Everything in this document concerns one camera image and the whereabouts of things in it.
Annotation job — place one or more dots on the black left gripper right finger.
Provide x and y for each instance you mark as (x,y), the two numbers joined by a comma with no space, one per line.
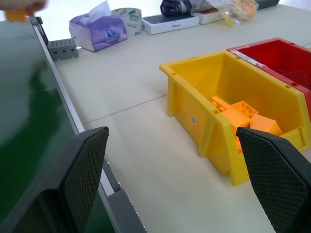
(277,177)

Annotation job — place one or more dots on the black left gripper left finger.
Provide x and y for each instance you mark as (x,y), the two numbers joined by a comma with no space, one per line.
(73,174)

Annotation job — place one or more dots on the orange plastic block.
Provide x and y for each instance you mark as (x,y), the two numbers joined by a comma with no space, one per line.
(263,126)
(16,15)
(243,114)
(219,103)

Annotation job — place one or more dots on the green conveyor belt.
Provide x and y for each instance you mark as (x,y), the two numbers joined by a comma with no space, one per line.
(29,102)

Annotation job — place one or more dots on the clear plastic bag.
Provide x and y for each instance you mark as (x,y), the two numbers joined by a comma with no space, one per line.
(234,11)

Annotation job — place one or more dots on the person's bare hand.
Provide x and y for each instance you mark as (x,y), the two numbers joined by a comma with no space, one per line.
(22,4)

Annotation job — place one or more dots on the yellow plastic storage bin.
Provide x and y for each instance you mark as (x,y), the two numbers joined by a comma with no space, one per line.
(228,102)

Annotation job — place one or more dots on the red plastic storage bin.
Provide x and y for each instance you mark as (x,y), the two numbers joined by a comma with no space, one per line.
(279,58)

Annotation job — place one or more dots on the grey perforated metal block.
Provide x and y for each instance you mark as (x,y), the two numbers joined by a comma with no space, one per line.
(62,48)

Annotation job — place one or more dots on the purple tissue pack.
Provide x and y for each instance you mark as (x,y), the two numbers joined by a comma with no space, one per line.
(97,31)

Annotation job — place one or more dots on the roll of tape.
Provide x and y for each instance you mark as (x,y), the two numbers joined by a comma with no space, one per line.
(130,21)

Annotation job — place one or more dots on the white rectangular plastic container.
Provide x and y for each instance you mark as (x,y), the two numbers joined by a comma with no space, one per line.
(210,15)

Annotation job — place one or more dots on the white iPhone box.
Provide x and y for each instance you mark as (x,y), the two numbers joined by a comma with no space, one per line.
(167,23)

